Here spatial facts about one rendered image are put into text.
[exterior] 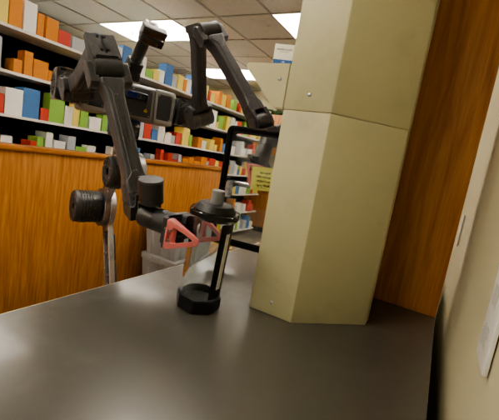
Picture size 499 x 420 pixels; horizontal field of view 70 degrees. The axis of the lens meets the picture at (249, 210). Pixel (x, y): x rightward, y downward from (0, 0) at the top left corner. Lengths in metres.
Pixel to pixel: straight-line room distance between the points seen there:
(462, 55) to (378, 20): 0.36
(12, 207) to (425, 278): 2.32
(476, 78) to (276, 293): 0.76
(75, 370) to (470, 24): 1.17
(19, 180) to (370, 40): 2.24
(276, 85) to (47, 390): 0.70
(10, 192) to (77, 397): 2.13
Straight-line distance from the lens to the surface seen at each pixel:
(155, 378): 0.61
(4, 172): 2.59
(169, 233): 0.78
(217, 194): 0.75
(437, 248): 1.12
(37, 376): 0.63
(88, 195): 2.12
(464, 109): 1.13
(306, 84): 0.82
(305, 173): 0.78
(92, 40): 1.11
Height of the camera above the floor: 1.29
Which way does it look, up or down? 8 degrees down
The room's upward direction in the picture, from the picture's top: 10 degrees clockwise
